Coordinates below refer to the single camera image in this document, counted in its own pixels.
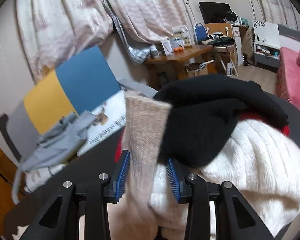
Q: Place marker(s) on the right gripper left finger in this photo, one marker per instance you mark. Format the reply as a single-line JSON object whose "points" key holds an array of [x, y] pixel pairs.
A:
{"points": [[59, 217]]}

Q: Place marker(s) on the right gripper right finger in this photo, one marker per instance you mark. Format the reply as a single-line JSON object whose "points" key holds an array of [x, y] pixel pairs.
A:
{"points": [[211, 205]]}

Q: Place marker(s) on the beige knit sweater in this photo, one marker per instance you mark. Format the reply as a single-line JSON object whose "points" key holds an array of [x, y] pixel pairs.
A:
{"points": [[147, 205]]}

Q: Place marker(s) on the blue folding chair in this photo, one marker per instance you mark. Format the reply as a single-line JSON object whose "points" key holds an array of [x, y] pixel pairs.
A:
{"points": [[200, 34]]}

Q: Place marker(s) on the white fluffy garment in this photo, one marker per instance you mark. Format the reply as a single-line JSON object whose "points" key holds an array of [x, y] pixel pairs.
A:
{"points": [[262, 163]]}

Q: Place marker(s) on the light blue grey garment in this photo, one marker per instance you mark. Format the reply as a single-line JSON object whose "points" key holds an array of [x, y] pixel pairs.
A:
{"points": [[59, 143]]}

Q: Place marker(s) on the red knit garment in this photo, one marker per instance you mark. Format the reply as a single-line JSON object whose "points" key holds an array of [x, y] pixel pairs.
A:
{"points": [[245, 116]]}

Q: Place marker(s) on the black knit garment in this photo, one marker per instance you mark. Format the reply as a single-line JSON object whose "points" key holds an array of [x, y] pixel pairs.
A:
{"points": [[205, 111]]}

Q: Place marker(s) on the black rolled mat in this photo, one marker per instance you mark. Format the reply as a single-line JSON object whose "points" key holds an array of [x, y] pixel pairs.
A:
{"points": [[3, 129]]}

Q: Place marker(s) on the grey yellow blue chair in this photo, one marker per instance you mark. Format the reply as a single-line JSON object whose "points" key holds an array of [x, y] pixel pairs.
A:
{"points": [[80, 84]]}

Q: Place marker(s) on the pink bed cover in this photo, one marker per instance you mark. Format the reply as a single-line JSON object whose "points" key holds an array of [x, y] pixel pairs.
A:
{"points": [[288, 84]]}

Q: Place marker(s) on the wooden side table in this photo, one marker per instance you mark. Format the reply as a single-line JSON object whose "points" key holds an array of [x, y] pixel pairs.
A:
{"points": [[177, 59]]}

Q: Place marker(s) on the white shelf unit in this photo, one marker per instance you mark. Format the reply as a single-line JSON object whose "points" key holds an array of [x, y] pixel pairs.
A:
{"points": [[266, 44]]}

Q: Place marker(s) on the floral pink curtain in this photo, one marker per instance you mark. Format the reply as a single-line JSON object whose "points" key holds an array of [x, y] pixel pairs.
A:
{"points": [[52, 31]]}

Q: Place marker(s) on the black monitor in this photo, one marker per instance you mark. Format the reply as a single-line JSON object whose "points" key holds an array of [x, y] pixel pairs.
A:
{"points": [[213, 12]]}

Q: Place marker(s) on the wooden cabinet wall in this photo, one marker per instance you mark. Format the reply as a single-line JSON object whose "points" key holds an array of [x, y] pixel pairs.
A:
{"points": [[7, 172]]}

